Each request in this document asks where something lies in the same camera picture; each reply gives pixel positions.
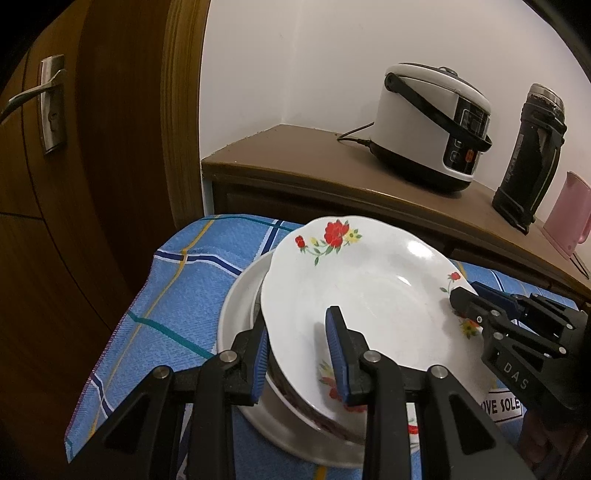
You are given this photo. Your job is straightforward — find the red flower white plate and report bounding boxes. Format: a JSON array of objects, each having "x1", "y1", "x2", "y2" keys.
[{"x1": 260, "y1": 215, "x2": 498, "y2": 446}]

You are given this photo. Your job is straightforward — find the pink floral rimmed plate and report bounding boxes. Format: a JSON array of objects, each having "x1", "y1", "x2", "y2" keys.
[{"x1": 263, "y1": 295, "x2": 367, "y2": 445}]

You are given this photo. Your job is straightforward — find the person's right hand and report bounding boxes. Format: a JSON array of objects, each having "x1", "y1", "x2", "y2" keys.
[{"x1": 516, "y1": 410, "x2": 589, "y2": 479}]

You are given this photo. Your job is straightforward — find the pink electric kettle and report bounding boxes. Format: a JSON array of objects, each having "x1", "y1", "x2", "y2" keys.
[{"x1": 542, "y1": 171, "x2": 591, "y2": 259}]

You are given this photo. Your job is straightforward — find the black thermos flask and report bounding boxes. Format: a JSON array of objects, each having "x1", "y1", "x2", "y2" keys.
[{"x1": 492, "y1": 83, "x2": 567, "y2": 235}]

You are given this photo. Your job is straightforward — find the blue plaid tablecloth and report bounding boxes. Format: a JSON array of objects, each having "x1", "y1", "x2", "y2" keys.
[{"x1": 64, "y1": 214, "x2": 578, "y2": 479}]

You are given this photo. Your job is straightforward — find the silver black rice cooker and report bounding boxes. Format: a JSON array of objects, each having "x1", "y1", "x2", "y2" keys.
[{"x1": 369, "y1": 62, "x2": 492, "y2": 195}]

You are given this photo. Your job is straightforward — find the brown wooden door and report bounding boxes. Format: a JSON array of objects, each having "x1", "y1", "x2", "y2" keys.
[{"x1": 1, "y1": 1, "x2": 209, "y2": 479}]

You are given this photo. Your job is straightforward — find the brown wooden cabinet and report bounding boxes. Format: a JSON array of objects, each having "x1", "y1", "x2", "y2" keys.
[{"x1": 201, "y1": 125, "x2": 590, "y2": 306}]

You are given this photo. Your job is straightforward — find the black rice cooker cord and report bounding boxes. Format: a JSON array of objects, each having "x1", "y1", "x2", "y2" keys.
[{"x1": 335, "y1": 121, "x2": 376, "y2": 149}]

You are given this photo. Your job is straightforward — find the silver door handle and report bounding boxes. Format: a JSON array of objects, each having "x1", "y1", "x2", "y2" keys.
[{"x1": 1, "y1": 54, "x2": 67, "y2": 154}]

